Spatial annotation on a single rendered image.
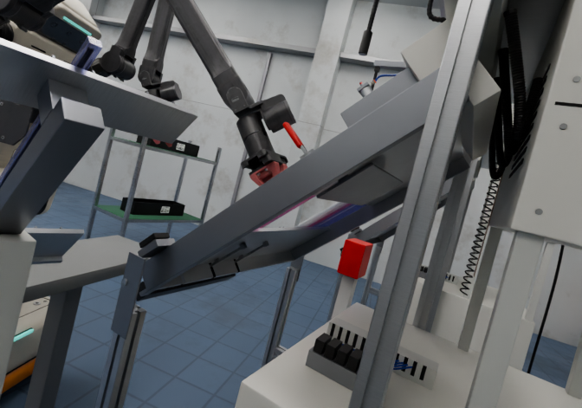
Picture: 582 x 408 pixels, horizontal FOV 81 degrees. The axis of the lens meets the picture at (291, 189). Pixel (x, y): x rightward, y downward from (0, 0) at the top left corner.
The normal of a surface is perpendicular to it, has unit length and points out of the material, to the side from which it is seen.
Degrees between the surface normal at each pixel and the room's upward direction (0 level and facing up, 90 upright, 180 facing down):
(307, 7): 90
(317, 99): 90
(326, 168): 90
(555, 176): 90
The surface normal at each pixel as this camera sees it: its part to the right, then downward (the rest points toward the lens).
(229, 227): -0.47, -0.09
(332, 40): -0.26, -0.03
